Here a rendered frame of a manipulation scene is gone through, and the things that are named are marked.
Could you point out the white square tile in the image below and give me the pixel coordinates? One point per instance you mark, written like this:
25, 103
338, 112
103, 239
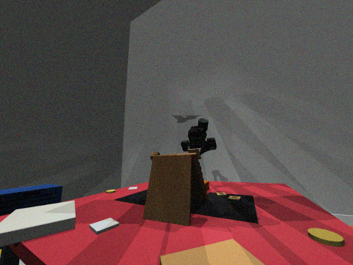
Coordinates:
103, 225

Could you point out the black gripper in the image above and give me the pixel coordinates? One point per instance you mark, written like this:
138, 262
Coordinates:
205, 146

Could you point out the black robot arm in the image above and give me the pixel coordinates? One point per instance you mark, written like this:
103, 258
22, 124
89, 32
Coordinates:
198, 131

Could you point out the white flat rectangular board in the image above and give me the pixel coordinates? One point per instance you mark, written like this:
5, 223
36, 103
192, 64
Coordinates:
38, 221

